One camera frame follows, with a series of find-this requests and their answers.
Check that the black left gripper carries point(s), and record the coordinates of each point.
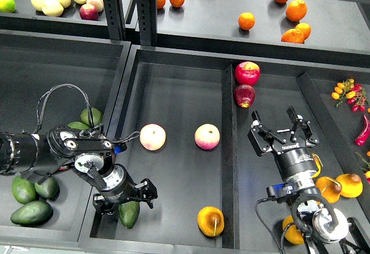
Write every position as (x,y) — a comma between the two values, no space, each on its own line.
(119,188)

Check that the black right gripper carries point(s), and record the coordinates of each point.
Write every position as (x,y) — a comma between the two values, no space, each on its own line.
(291,159)

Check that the dark green avocado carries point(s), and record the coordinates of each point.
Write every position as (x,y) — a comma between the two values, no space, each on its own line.
(129,213)

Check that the yellow brown pear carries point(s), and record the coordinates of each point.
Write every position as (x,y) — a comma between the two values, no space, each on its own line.
(210,221)

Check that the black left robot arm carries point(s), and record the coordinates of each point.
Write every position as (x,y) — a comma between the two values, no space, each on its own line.
(88,153)

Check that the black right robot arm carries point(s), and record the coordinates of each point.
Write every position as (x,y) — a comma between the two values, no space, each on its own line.
(314,217)

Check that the yellow pear hidden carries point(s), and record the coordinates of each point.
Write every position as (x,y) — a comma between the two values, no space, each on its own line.
(318,165)

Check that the yellow pear with stem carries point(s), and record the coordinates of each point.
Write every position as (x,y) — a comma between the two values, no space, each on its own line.
(330,188)

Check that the green avocado lower middle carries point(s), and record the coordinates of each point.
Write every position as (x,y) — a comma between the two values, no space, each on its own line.
(47,189)

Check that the green avocado upper right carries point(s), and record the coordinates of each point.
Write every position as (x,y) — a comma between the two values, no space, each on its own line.
(97,117)

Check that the yellow pear far right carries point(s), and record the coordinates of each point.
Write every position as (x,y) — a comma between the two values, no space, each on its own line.
(352,185)

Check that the green avocado upper left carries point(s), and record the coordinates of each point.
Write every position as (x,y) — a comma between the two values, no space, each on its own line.
(78,125)

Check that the green avocado bottom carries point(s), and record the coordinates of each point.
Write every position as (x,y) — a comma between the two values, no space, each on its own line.
(33,213)

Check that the green avocado lower left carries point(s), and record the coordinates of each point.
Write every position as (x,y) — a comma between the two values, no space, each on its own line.
(23,190)

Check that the yellow pear bottom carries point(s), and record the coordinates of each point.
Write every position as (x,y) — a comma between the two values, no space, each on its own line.
(292,235)

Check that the pale yellow pear front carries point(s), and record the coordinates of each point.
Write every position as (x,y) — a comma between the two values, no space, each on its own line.
(52,8)

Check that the black slanted divider bar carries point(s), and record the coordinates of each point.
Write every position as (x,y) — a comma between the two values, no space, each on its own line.
(338,143)

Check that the pink yellow apple left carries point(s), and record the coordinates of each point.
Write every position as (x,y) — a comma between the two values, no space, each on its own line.
(152,137)

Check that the pink yellow apple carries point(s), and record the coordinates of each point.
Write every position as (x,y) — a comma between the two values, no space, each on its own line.
(152,137)
(207,136)

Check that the bright red apple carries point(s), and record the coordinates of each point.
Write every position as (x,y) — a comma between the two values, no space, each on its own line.
(247,72)

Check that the pink yellow apple right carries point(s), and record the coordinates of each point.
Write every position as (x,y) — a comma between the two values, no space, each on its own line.
(207,136)

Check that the red chili pepper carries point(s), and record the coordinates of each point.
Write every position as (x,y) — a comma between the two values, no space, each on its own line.
(364,134)

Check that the cherry tomato bunch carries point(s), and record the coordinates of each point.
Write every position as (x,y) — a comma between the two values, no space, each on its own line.
(352,93)

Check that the black middle tray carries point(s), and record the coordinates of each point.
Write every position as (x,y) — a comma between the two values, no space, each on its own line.
(182,90)

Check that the black tray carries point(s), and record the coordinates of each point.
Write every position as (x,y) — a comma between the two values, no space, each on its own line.
(83,70)
(182,90)

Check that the orange lower front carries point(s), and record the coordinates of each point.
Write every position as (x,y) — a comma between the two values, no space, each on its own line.
(293,36)

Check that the orange lower right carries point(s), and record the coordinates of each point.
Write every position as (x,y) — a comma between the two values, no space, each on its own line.
(305,28)

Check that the orange middle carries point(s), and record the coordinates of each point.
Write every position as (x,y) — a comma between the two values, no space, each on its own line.
(246,21)

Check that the large orange right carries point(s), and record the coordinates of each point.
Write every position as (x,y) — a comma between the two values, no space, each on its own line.
(296,10)

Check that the black left tray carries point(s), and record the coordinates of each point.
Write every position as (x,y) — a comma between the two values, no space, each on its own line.
(83,70)

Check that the dark red shelf apple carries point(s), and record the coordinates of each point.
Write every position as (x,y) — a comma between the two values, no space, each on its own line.
(89,12)

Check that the pink peach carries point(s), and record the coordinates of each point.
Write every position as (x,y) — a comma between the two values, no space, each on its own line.
(97,3)

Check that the black shelf post right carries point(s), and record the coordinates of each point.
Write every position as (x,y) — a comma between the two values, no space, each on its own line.
(147,21)

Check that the black shelf post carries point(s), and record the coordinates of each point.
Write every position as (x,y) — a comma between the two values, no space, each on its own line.
(147,21)
(115,19)

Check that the black shelf post left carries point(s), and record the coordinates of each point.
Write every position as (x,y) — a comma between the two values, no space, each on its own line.
(115,19)

